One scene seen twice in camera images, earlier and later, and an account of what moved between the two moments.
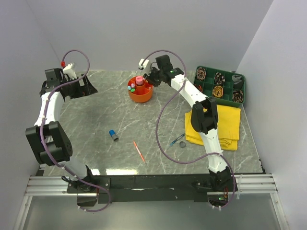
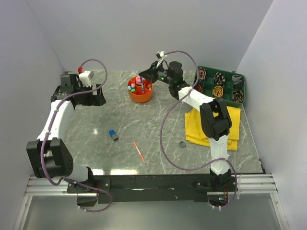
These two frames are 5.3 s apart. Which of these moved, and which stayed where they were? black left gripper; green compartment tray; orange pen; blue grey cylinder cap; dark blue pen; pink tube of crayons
Moved: dark blue pen; black left gripper
Stayed: green compartment tray; pink tube of crayons; orange pen; blue grey cylinder cap
